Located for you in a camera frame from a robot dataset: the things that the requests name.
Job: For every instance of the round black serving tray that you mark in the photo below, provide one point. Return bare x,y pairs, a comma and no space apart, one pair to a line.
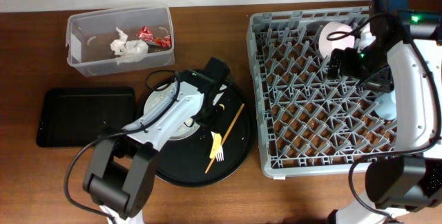
183,162

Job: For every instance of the black rectangular tray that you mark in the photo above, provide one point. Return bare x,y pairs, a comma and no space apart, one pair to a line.
73,117

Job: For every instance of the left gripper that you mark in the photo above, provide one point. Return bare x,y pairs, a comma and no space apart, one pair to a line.
217,119

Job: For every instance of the yellow plastic knife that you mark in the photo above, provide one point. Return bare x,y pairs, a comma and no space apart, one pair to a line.
215,144

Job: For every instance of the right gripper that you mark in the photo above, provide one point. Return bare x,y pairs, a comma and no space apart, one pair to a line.
382,81

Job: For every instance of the white napkin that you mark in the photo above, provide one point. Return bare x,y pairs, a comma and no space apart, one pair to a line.
128,51

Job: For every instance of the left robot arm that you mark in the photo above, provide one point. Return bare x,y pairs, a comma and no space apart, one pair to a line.
121,172

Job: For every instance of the wooden chopstick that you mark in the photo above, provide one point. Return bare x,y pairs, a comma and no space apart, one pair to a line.
220,140

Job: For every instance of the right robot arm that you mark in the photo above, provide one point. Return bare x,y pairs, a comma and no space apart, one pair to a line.
398,53

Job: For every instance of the red snack wrapper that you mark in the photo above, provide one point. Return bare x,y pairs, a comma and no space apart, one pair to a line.
146,35

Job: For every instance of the white plastic fork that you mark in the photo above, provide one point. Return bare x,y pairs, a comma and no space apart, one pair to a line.
219,151

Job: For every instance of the grey plate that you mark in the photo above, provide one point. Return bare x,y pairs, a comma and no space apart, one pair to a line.
186,129

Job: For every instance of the light blue cup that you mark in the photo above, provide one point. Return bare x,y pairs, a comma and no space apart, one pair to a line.
386,108

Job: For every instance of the clear plastic waste bin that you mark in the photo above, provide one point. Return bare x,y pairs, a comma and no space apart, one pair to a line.
89,35

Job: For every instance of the grey dishwasher rack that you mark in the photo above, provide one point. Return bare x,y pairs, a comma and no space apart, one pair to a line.
309,124

